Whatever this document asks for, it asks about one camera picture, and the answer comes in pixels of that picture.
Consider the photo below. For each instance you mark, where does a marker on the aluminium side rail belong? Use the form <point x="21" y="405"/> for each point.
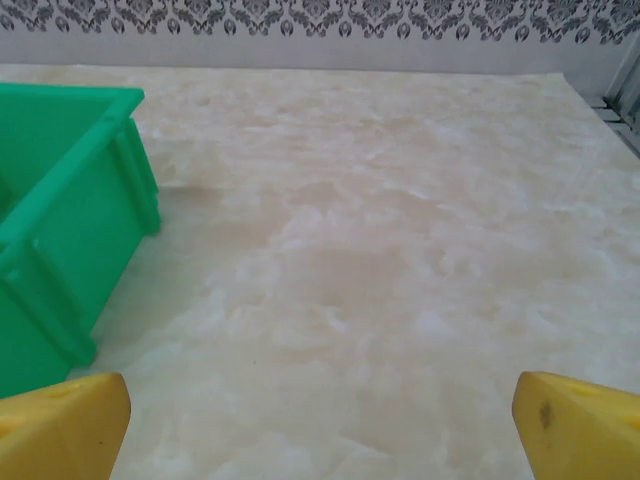
<point x="622" y="125"/>

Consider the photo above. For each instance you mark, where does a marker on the aluminium frame post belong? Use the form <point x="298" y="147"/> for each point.
<point x="625" y="75"/>

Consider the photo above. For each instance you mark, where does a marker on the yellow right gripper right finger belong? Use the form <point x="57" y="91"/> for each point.
<point x="580" y="440"/>

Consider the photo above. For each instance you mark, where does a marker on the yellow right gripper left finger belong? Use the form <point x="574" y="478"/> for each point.
<point x="60" y="435"/>

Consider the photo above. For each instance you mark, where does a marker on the green plastic bin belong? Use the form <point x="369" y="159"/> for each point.
<point x="75" y="240"/>

